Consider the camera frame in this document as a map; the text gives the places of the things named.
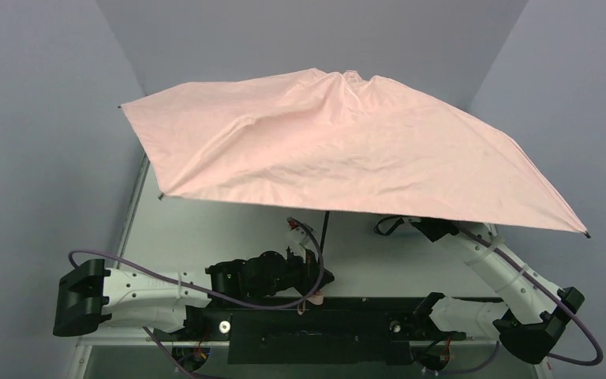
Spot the pink folding umbrella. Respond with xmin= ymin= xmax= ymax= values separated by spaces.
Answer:
xmin=118 ymin=68 xmax=593 ymax=316

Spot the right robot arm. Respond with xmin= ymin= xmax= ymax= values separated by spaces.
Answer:
xmin=407 ymin=217 xmax=585 ymax=365

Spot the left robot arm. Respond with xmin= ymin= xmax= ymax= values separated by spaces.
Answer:
xmin=53 ymin=250 xmax=335 ymax=337

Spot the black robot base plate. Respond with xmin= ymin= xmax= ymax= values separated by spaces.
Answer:
xmin=173 ymin=298 xmax=469 ymax=366

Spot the aluminium table frame rail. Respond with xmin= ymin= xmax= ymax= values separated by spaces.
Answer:
xmin=65 ymin=153 xmax=149 ymax=378

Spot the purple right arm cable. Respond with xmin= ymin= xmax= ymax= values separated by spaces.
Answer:
xmin=413 ymin=222 xmax=604 ymax=376

